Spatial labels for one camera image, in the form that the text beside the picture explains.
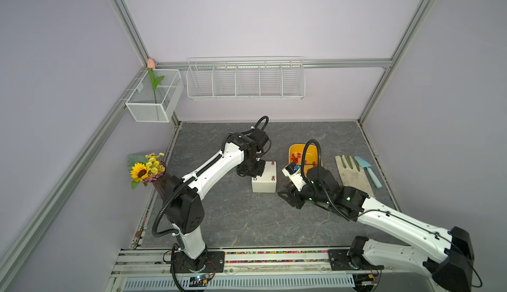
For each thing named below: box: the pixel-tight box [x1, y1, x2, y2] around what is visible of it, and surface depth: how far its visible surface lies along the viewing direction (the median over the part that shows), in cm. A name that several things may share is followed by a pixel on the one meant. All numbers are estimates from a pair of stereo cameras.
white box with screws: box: [251, 160, 277, 193], surface depth 88 cm
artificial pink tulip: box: [147, 58, 165, 104], surface depth 91 cm
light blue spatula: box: [354, 155, 383, 189], surface depth 98 cm
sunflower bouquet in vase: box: [127, 152, 170, 197], surface depth 74 cm
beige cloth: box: [334, 154, 375, 199], surface depth 98 cm
